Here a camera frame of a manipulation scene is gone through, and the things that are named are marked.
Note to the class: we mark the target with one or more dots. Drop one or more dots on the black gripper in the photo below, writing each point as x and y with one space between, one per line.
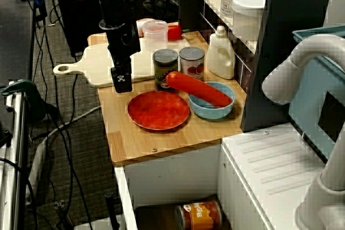
121 44

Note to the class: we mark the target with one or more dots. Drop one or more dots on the green pea can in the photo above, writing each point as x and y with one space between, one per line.
165 68

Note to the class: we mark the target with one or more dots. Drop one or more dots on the red toy sausage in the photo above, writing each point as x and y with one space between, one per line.
199 88

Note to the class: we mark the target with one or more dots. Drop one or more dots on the light wooden cutting board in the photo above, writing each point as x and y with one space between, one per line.
91 63

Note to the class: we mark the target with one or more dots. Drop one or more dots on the red plate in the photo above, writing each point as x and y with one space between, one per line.
158 111

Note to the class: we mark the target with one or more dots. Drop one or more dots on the clear plastic cup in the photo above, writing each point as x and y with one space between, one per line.
155 37

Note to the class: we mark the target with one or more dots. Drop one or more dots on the salmon sushi toy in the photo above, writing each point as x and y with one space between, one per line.
139 25

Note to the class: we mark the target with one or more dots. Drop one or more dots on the tomato can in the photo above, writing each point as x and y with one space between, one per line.
192 63

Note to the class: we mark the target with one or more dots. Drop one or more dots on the black equipment box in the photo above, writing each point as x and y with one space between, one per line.
81 20

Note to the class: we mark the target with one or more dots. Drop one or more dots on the round metal screw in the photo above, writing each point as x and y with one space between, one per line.
154 149

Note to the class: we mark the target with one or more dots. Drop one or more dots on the blue bowl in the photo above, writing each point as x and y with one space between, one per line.
210 112

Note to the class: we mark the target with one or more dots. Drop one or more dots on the white detergent bottle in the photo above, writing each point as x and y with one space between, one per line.
219 57

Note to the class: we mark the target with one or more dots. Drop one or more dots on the green clamp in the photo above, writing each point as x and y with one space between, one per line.
21 92

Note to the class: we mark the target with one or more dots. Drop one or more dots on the white power strip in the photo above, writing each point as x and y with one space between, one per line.
36 170

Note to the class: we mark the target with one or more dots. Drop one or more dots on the white lidded plastic jar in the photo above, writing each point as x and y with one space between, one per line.
248 17
229 1

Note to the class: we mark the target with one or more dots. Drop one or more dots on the orange beans can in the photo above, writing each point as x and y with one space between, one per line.
200 215

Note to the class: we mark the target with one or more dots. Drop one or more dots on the dark shelf unit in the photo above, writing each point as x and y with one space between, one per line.
283 65

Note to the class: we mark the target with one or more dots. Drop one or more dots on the gray toy faucet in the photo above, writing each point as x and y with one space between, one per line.
302 60

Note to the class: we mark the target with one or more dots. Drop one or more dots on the aluminium rail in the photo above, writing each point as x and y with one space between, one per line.
13 160

